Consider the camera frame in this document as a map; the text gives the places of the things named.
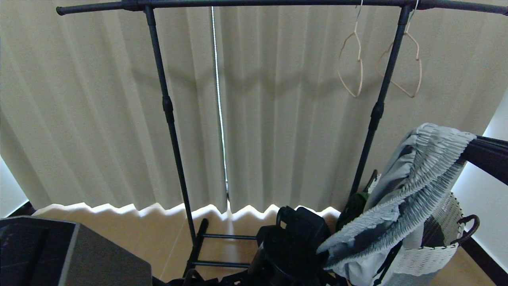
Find green shirt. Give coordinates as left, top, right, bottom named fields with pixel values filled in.
left=336, top=191, right=370, bottom=232

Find pink clothes hanger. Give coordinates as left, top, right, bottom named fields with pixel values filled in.
left=376, top=0, right=423, bottom=99
left=337, top=0, right=364, bottom=99

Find beige curtain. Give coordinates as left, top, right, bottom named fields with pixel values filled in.
left=0, top=0, right=508, bottom=217

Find pale grey shorts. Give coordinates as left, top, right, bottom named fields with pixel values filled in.
left=316, top=122, right=477, bottom=286

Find white laundry basket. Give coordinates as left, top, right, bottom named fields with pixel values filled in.
left=368, top=170, right=480, bottom=286

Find black clothes rack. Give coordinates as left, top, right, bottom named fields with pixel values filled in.
left=56, top=0, right=508, bottom=278

